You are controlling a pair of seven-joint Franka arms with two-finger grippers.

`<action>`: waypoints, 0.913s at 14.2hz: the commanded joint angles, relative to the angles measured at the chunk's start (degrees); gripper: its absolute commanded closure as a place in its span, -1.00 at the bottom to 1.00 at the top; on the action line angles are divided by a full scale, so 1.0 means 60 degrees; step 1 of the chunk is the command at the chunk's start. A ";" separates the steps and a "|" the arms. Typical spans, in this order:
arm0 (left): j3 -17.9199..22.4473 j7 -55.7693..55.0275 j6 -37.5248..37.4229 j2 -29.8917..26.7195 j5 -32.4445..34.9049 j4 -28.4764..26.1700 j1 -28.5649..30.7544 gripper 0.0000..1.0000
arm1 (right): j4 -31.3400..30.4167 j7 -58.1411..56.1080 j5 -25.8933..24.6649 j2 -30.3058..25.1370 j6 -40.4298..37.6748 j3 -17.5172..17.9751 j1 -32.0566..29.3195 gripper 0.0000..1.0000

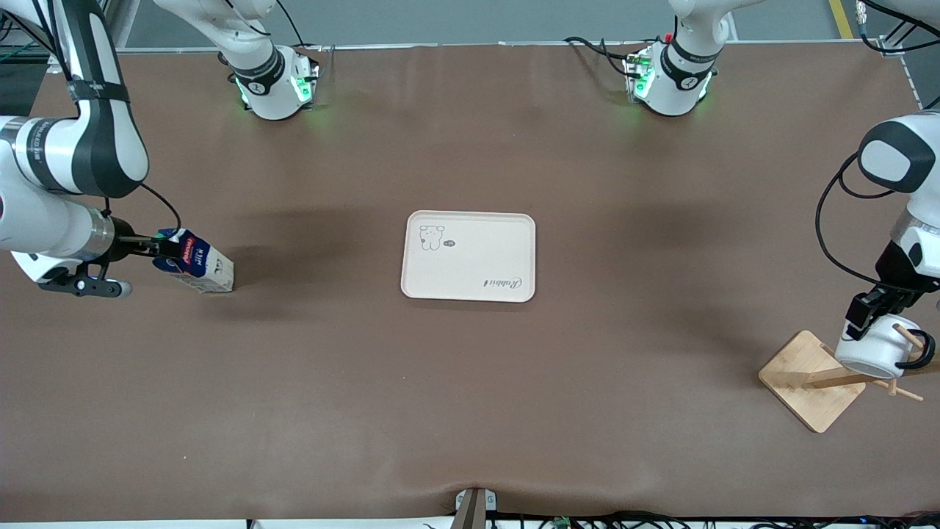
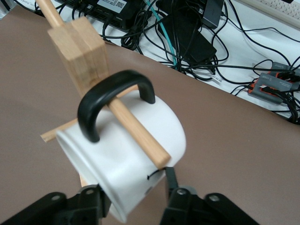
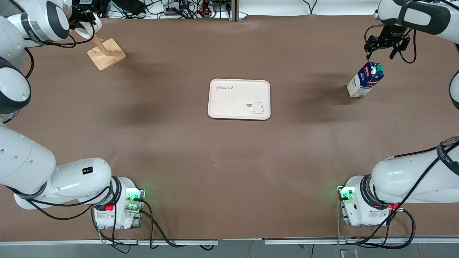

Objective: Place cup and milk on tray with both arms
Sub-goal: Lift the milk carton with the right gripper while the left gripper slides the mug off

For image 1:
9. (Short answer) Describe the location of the blue milk carton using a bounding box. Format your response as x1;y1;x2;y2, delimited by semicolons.
153;227;236;295

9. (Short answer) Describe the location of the white smiley mug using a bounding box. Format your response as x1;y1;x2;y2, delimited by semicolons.
834;312;938;379

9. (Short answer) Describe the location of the cream rabbit print tray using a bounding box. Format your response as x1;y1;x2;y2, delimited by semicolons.
400;210;537;303

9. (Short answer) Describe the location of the wooden mug rack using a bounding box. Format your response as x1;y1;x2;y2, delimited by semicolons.
758;322;940;434

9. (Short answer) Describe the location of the brown table cover mat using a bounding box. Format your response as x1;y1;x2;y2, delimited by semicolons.
0;40;940;524

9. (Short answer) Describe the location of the black overhead cable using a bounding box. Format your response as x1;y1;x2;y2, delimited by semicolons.
856;0;940;54

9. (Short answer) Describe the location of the black right arm base cable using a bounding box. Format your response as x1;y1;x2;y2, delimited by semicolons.
275;0;324;52

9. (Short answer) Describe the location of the black arm base cable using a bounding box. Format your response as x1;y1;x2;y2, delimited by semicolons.
564;35;640;78
275;0;324;52

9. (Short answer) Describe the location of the black left arm base cable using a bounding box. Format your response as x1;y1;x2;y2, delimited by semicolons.
564;35;640;78

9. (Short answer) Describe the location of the grey camera stand bracket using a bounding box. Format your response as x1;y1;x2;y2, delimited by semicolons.
454;487;498;529

